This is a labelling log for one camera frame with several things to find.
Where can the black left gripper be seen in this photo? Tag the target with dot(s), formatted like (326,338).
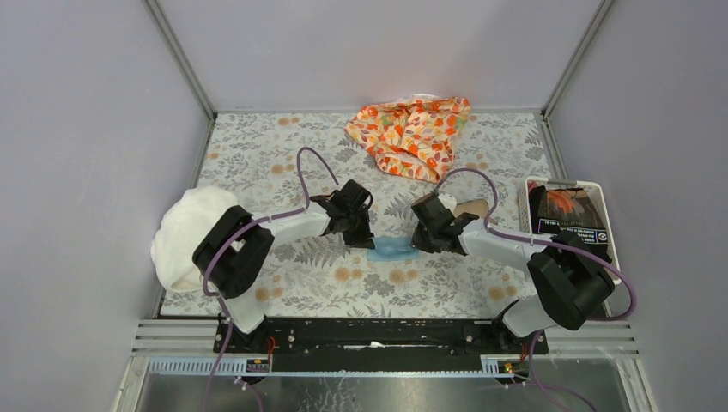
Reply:
(363,239)

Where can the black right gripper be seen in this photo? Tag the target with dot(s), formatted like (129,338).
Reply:
(417,241)

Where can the light blue cleaning cloth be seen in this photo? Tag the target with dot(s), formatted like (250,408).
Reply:
(392,249)

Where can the plaid glasses case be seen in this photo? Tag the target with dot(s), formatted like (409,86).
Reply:
(477,207)

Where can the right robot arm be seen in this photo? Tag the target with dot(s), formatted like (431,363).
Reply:
(571,283)

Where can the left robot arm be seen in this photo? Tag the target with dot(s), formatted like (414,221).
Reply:
(234,250)

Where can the orange floral fabric pouch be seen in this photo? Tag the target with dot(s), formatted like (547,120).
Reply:
(413,137)

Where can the dark clothing in basket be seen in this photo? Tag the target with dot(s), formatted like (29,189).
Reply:
(553,211)

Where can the white perforated plastic basket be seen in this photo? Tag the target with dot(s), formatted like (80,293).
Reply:
(594,192)

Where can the white towel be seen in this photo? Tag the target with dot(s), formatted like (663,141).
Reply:
(183,228)

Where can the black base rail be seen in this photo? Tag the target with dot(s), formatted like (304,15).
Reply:
(367,345)

